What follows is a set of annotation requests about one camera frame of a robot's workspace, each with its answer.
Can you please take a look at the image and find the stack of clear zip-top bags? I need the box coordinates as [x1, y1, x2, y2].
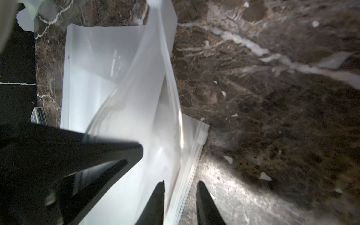
[164, 114, 210, 225]

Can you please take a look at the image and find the small printed card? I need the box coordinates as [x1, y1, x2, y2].
[31, 107, 47, 126]

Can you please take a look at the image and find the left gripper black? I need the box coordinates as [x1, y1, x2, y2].
[1, 123, 143, 225]

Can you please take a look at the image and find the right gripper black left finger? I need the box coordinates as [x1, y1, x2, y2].
[136, 181, 165, 225]

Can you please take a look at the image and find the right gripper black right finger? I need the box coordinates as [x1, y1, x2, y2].
[196, 181, 226, 225]

